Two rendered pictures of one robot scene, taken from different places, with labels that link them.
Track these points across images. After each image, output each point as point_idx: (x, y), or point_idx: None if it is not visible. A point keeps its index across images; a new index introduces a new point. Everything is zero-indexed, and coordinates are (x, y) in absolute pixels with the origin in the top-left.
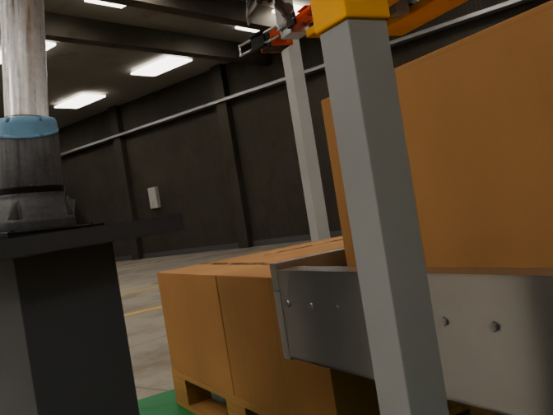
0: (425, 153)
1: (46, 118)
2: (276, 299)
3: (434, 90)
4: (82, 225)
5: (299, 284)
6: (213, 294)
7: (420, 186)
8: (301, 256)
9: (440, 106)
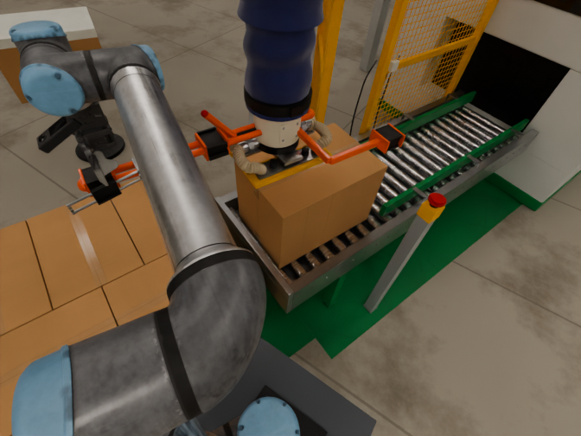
0: (335, 214)
1: (278, 399)
2: (290, 301)
3: (346, 195)
4: (279, 395)
5: (308, 286)
6: None
7: (328, 223)
8: (102, 296)
9: (346, 199)
